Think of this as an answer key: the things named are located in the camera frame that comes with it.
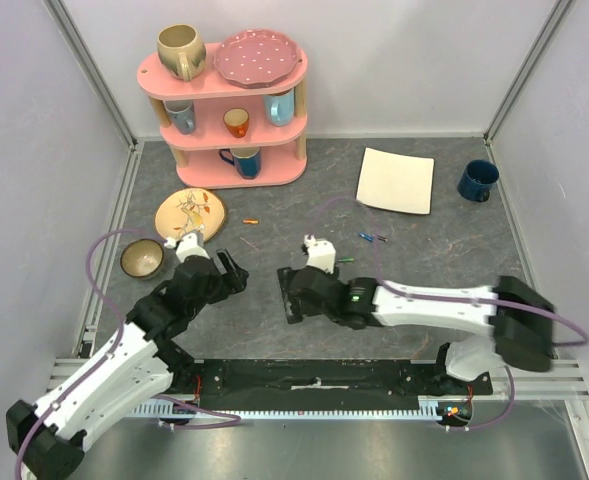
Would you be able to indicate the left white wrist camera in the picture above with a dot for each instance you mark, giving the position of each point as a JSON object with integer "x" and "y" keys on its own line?
{"x": 191, "y": 244}

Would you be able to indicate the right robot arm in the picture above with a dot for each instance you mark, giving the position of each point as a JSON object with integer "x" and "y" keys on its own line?
{"x": 508, "y": 324}

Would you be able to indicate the beige bird-painted plate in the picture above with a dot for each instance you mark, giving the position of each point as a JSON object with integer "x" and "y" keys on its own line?
{"x": 190, "y": 209}

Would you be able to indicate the brown ceramic bowl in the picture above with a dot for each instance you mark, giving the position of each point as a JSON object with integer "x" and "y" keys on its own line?
{"x": 142, "y": 259}

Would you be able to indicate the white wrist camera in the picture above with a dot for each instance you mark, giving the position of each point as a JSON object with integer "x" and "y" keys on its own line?
{"x": 321, "y": 253}
{"x": 191, "y": 244}

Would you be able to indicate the pink three-tier shelf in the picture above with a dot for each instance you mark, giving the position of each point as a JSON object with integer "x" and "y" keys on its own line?
{"x": 283, "y": 149}

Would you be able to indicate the beige ceramic mug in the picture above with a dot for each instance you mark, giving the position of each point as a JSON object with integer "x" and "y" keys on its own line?
{"x": 182, "y": 51}

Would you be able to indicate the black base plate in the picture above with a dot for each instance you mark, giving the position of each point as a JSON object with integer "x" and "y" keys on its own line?
{"x": 237, "y": 384}

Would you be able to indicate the white square plate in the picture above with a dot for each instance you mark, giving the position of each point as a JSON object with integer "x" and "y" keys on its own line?
{"x": 395, "y": 182}

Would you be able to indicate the white slotted cable duct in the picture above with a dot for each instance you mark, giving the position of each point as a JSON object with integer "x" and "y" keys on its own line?
{"x": 425, "y": 410}

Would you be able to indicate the pink polka dot plate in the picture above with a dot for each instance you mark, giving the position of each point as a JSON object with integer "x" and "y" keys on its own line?
{"x": 256, "y": 58}

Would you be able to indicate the dark blue mug on shelf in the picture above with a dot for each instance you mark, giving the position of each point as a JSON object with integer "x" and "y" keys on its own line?
{"x": 246, "y": 160}

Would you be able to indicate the navy blue mug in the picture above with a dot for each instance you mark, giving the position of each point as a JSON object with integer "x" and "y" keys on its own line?
{"x": 477, "y": 180}

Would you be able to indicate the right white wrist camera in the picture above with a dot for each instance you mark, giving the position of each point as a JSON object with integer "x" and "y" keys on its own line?
{"x": 321, "y": 253}

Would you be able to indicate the light blue mug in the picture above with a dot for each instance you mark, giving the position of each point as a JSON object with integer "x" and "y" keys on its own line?
{"x": 280, "y": 108}

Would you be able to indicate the grey blue mug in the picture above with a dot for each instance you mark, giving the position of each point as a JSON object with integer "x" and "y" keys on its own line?
{"x": 182, "y": 115}

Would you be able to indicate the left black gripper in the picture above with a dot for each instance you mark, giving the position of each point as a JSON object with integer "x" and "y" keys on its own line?
{"x": 236, "y": 284}

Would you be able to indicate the black remote control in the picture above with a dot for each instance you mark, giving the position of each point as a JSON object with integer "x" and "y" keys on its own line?
{"x": 292, "y": 305}

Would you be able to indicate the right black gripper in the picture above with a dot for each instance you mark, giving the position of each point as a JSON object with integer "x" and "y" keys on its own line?
{"x": 288, "y": 295}

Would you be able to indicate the orange cup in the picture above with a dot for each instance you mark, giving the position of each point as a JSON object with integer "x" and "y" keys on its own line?
{"x": 237, "y": 121}

